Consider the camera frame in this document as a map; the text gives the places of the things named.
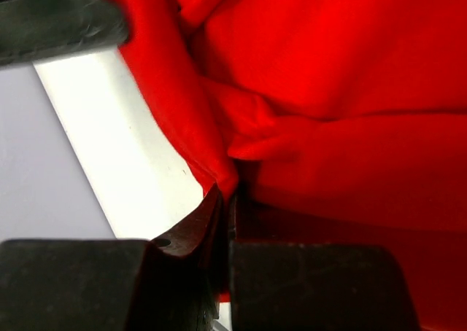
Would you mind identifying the bright red t-shirt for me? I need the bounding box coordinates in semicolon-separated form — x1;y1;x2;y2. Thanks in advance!
114;0;466;330

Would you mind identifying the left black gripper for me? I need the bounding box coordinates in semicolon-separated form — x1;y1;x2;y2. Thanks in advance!
1;0;129;66

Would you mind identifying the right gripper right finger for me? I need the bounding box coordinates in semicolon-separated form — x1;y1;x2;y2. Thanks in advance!
228;194;255;241

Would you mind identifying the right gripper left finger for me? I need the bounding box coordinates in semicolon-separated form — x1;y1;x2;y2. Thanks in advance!
127;185;223;330

